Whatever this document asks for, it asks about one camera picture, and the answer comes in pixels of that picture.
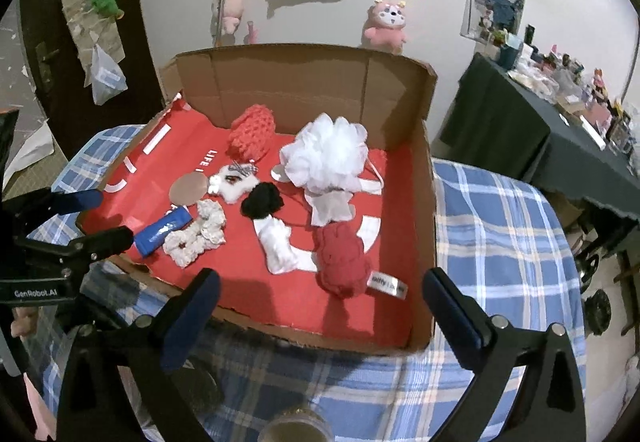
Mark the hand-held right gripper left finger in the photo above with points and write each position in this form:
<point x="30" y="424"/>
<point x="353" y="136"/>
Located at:
<point x="192" y="317"/>

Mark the table with dark cloth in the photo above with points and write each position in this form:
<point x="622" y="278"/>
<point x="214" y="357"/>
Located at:
<point x="510" y="122"/>

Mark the black scrunchie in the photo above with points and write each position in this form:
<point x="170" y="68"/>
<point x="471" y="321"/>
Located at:
<point x="262" y="199"/>

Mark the blue plaid blanket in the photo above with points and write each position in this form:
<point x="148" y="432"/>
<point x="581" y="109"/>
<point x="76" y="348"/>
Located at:
<point x="475" y="232"/>

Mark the dark brown door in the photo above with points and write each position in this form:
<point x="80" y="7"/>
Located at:
<point x="135" y="22"/>

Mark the black round weight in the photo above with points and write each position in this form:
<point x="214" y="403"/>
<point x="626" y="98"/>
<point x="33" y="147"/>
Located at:
<point x="599" y="312"/>
<point x="587" y="272"/>

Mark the pale pink plush toy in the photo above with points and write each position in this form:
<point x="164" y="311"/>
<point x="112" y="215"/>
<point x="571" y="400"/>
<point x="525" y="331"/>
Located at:
<point x="232" y="7"/>

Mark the white sock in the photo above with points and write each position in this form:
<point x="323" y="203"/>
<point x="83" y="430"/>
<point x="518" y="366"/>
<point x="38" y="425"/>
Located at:
<point x="277" y="244"/>

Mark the white stick red tip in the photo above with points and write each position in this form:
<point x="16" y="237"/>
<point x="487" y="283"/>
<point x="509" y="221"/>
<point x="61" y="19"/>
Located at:
<point x="222" y="7"/>

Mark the pink cloth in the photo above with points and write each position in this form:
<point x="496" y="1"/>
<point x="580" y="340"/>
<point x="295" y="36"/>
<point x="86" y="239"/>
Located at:
<point x="40" y="402"/>

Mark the beige door hanging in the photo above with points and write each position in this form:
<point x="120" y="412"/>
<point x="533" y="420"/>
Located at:
<point x="75" y="17"/>

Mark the person's left hand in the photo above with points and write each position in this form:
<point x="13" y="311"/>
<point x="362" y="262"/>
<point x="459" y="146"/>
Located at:
<point x="24" y="320"/>

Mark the white mesh bath pouf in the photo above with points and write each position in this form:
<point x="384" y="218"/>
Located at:
<point x="325" y="150"/>

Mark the cream crochet scrunchie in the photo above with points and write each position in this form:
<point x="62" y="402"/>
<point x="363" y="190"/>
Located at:
<point x="187" y="242"/>

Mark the white plush hair clip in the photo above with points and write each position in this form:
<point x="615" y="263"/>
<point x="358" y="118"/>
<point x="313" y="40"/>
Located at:
<point x="235" y="187"/>

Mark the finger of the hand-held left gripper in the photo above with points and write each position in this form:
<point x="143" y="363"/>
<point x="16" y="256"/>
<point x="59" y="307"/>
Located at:
<point x="107" y="242"/>
<point x="82" y="199"/>

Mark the red knitted scrunchie with label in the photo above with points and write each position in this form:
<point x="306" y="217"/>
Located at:
<point x="340" y="257"/>

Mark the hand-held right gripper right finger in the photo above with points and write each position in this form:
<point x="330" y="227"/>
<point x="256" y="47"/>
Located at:
<point x="450" y="317"/>

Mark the blue tube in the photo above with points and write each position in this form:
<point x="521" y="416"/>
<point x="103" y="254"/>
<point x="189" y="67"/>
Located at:
<point x="160" y="232"/>

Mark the white paper sachet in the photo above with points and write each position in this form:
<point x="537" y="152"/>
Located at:
<point x="330" y="206"/>

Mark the orange knitted scrunchie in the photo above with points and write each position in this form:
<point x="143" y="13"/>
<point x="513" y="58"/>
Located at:
<point x="252" y="130"/>

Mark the clear plastic bag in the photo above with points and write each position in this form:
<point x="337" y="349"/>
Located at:
<point x="106" y="77"/>

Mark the cluster of cosmetics bottles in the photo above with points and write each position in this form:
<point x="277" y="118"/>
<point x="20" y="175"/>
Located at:
<point x="565" y="77"/>

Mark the brown round powder puff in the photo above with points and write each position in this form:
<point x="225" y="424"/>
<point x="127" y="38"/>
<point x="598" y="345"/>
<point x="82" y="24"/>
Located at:
<point x="187" y="188"/>

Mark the small jar golden capsules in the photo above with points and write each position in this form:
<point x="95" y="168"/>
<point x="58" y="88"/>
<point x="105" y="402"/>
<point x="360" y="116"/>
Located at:
<point x="295" y="427"/>

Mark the cardboard box red inside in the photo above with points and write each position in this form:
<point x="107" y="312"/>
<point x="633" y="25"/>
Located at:
<point x="300" y="77"/>

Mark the pink plush toy white face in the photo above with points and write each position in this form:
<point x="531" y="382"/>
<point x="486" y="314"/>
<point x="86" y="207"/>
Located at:
<point x="385" y="25"/>

